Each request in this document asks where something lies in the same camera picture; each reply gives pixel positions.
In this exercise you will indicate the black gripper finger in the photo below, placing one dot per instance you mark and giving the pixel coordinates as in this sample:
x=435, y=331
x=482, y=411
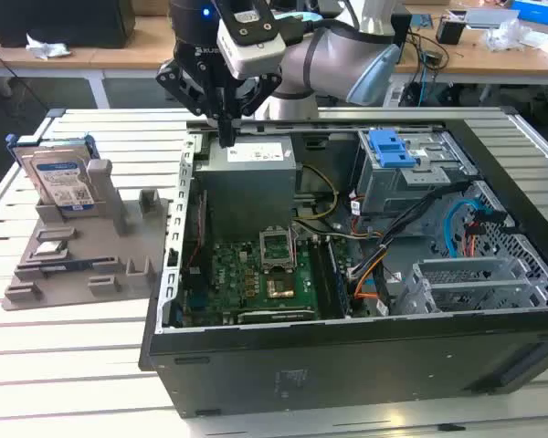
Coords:
x=187, y=93
x=260, y=96

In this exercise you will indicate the hard disk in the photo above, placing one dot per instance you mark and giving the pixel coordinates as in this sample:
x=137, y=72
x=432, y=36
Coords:
x=59, y=178

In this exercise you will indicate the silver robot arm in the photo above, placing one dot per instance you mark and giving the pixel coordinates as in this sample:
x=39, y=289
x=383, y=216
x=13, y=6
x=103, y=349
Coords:
x=329, y=59

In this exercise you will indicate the grey metal disk bay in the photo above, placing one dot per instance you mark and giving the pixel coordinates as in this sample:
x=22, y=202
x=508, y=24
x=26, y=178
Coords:
x=475, y=274

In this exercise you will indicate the grey power supply unit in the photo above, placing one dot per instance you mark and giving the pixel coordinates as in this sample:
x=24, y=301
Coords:
x=246, y=191

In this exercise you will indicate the large black box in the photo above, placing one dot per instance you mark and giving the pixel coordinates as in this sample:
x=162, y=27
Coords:
x=59, y=23

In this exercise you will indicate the blue drive cage latch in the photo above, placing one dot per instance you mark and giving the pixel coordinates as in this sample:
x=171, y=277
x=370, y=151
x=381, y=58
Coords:
x=390, y=150

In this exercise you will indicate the black case fan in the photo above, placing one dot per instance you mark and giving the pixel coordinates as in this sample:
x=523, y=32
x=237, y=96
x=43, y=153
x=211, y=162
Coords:
x=196, y=237

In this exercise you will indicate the crumpled white paper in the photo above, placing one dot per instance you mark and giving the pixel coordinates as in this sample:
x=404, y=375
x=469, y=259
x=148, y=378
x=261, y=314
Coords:
x=45, y=48

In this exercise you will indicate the black desktop device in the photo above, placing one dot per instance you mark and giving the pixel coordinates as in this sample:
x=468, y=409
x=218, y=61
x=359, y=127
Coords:
x=403, y=32

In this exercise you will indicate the thin locking lever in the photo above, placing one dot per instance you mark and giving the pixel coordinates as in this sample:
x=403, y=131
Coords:
x=294, y=248

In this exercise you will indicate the grey metal drive cage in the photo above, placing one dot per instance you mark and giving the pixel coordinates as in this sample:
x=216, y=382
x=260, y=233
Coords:
x=393, y=191

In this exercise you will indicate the short wooden desk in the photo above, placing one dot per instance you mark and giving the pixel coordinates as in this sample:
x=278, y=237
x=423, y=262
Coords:
x=9, y=57

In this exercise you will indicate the grey parts rack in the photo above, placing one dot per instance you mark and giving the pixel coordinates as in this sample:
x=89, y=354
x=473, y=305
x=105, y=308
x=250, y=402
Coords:
x=96, y=255

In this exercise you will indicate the green motherboard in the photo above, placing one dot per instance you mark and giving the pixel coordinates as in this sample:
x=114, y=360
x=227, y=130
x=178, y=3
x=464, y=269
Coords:
x=233, y=283

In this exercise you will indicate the CPU socket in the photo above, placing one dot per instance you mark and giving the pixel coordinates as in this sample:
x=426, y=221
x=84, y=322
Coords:
x=279, y=287

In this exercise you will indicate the small black box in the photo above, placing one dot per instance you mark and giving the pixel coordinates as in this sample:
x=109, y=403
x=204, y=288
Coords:
x=449, y=32

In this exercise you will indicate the silver CPU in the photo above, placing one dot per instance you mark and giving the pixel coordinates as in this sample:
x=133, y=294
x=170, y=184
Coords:
x=48, y=248

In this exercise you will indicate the long black expansion slot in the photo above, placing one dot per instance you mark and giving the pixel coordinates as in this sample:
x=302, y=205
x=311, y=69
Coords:
x=274, y=315

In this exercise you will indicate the flat grey box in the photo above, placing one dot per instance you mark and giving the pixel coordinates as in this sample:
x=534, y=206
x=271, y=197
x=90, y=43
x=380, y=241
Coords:
x=488, y=17

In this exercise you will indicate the clear plastic bags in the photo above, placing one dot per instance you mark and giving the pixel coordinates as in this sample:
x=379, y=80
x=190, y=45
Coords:
x=504, y=34

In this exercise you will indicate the black PC case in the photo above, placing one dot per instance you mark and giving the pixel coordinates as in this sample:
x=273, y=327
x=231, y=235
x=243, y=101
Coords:
x=347, y=365

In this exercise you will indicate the blue cardboard box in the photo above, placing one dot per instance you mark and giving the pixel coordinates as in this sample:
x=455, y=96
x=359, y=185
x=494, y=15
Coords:
x=539, y=10

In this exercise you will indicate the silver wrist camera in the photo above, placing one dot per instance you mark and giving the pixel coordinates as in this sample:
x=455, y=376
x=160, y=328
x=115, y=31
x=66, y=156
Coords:
x=256, y=50

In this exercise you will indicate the black camera bracket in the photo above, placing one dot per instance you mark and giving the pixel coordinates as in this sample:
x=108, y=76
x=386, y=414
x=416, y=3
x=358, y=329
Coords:
x=251, y=18

